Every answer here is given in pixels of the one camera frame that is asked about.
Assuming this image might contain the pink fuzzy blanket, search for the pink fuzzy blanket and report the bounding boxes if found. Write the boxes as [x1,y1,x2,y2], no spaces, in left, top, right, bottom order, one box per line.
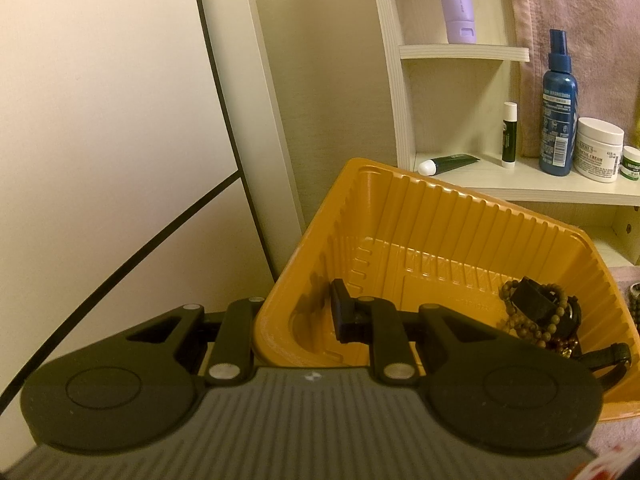
[511,0,639,157]

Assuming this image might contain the small green-label jar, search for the small green-label jar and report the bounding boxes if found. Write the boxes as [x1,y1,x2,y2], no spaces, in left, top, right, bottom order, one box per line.
[620,145,640,181]

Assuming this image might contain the white mirror frame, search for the white mirror frame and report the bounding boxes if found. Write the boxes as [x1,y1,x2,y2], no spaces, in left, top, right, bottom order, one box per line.
[198,0,305,276]

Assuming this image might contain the white cream jar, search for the white cream jar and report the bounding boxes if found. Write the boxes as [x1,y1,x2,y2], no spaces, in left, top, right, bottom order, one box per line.
[574,117,624,183]

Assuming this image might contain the blue spray bottle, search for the blue spray bottle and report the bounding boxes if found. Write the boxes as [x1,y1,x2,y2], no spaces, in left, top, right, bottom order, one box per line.
[539,29,578,177]

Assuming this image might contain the white corner shelf unit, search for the white corner shelf unit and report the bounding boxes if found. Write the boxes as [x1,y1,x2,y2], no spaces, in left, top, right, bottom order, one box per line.
[375,0,639,266]

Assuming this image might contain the dark green small tube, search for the dark green small tube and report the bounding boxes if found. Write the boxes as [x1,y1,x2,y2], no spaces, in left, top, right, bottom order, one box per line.
[416,154,478,177]

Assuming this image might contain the orange plastic tray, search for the orange plastic tray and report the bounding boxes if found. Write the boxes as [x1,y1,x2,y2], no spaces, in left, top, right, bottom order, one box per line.
[252,157,640,424]

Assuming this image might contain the white green lip balm stick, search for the white green lip balm stick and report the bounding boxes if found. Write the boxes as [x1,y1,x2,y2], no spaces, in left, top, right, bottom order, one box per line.
[501,101,518,169]

